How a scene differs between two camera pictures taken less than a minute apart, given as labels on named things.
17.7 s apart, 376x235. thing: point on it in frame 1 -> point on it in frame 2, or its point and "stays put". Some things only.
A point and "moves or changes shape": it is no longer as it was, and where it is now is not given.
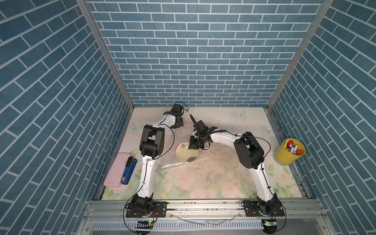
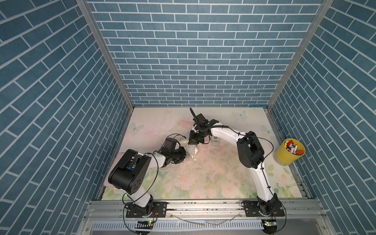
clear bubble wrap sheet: (179, 152) moves or changes shape
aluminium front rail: (203, 210) stays put
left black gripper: (180, 124) -> (182, 154)
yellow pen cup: (284, 157) stays put
